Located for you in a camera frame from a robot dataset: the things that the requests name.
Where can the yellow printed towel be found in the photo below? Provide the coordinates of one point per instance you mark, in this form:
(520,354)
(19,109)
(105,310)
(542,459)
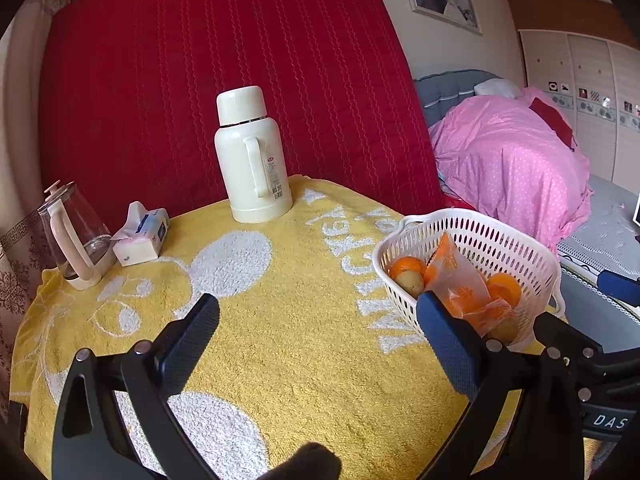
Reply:
(290,335)

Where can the beige wardrobe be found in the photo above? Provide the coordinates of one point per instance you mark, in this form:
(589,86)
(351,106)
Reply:
(575,60)

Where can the person's left hand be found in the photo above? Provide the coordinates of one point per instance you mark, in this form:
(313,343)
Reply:
(310,465)

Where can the red cloth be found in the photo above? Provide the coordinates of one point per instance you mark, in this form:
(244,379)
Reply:
(552,120)

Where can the white pillow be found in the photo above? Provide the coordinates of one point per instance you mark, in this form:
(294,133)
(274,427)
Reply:
(497,89)

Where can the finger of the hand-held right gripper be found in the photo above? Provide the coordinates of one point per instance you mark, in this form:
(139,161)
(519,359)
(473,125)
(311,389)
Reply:
(620,287)
(560,335)

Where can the white plastic basket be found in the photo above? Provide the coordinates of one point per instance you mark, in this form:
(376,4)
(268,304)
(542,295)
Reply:
(500,240)

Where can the grey bedsheet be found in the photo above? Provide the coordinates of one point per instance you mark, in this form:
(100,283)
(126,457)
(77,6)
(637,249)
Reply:
(605,230)

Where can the pink dotted duvet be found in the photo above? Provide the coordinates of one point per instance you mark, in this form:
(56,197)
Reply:
(510,170)

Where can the grey headboard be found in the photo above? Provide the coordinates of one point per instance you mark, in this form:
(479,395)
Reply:
(445,90)

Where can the tissue pack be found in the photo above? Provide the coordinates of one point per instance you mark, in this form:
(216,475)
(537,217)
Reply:
(140,242)

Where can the orange plastic bag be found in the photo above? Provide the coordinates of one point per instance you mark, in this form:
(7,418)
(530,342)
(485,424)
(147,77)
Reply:
(460,285)

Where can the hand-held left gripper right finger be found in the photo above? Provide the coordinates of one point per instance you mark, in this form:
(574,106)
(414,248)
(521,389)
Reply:
(447,345)

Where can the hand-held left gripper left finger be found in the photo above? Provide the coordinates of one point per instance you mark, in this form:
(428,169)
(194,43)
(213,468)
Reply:
(190,345)

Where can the beige patterned curtain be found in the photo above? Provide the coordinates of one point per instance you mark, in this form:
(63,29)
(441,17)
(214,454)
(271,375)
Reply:
(20,270)

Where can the white thermos flask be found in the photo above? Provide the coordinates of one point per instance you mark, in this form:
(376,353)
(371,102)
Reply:
(240,170)

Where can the orange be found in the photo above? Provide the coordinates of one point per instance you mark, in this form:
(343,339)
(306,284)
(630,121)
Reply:
(506,287)
(405,264)

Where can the red quilted blanket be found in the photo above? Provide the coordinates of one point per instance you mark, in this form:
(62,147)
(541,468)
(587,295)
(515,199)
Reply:
(175,60)

